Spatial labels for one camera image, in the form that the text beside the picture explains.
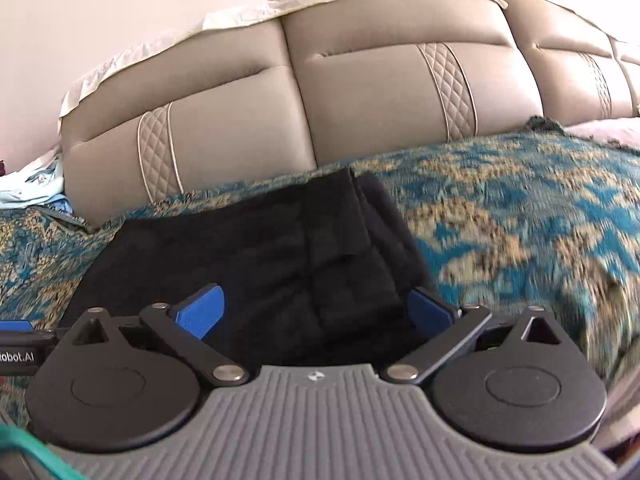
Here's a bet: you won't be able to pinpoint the white sofa cover cloth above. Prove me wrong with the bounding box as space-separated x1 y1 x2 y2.
59 0 510 122

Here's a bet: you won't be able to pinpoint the black pants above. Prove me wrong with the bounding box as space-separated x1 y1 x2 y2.
62 166 437 367

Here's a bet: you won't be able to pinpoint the teal paisley patterned blanket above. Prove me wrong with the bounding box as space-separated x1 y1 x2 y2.
0 129 640 411

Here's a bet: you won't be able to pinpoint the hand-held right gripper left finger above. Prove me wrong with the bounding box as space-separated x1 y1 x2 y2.
70 283 249 389

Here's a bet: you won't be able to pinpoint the beige leather sofa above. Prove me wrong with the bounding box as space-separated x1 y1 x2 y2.
60 0 640 227

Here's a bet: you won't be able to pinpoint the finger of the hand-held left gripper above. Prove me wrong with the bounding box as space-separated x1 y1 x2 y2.
0 320 72 339

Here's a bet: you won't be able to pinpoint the green cord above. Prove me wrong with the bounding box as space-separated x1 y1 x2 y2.
0 422 89 480

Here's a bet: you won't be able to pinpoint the light blue cloth pile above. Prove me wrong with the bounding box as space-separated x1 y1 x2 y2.
0 156 74 212

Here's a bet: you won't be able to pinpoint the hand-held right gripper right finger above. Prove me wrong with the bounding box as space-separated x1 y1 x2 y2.
384 287 564 386

